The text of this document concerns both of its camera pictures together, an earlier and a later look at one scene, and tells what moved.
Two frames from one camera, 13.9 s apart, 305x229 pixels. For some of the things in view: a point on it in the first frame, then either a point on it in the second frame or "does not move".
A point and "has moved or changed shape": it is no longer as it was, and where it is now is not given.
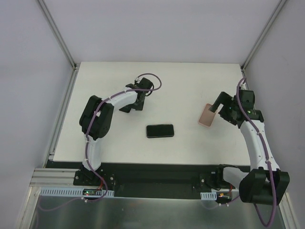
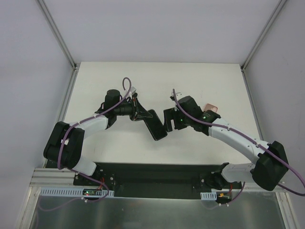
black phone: x=160 y=130 has moved or changed shape
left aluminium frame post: x=57 y=34 does not move
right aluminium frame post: x=245 y=63 does not move
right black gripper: x=225 y=108 → x=175 y=119
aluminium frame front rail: x=63 y=178 does not move
